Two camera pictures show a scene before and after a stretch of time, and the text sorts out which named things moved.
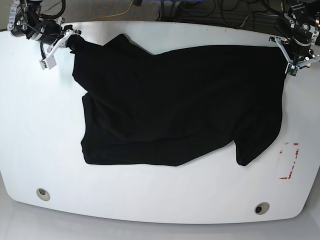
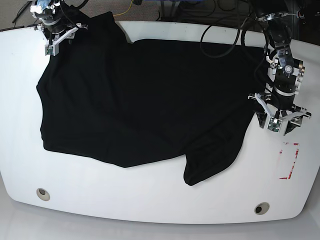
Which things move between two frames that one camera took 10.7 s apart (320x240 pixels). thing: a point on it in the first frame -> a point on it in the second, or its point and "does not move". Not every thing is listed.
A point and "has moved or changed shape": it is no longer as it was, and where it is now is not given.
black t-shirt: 164,109 has moved or changed shape
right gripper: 297,53 -> 281,106
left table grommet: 43,194 does not move
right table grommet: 261,208 does not move
